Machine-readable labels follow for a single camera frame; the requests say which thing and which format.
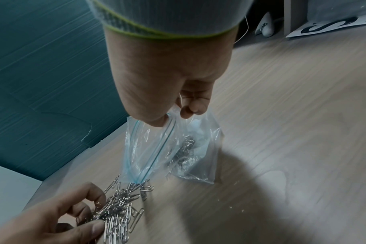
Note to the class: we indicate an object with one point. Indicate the person's left hand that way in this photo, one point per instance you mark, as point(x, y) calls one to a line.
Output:
point(41, 219)

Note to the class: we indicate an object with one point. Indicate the person's right hand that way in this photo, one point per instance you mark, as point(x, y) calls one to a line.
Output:
point(159, 71)

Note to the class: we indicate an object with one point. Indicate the clear plastic zip bag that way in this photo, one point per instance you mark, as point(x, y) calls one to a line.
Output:
point(159, 150)

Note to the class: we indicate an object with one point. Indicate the paper clips inside bag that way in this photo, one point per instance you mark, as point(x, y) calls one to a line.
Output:
point(184, 152)

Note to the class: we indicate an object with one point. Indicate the white sign with black print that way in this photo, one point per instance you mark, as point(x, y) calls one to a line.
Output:
point(330, 27)

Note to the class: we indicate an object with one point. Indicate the white board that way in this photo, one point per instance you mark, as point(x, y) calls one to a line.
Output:
point(11, 188)

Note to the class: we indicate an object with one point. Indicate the person's right forearm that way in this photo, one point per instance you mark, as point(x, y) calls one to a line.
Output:
point(171, 16)

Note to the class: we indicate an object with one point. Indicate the bunch of silver paper clips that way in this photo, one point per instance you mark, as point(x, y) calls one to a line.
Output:
point(119, 212)

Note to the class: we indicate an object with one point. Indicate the white computer mouse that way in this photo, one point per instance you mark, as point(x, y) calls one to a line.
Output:
point(265, 25)

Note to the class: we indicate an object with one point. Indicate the teal partition panel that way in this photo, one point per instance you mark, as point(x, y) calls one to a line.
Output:
point(44, 83)

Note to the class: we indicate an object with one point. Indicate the grey furniture post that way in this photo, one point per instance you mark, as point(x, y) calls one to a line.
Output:
point(287, 15)

